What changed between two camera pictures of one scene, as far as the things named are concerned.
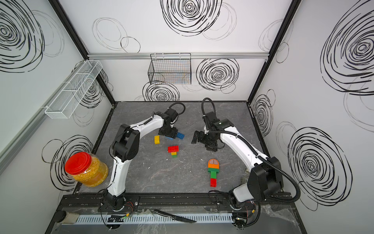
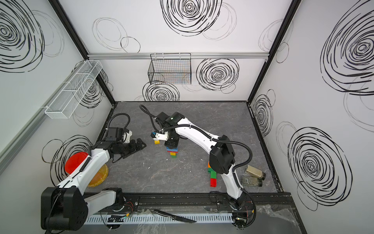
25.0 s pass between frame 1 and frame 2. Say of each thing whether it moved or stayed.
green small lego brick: stayed
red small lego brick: stayed
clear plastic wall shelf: stayed
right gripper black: moved
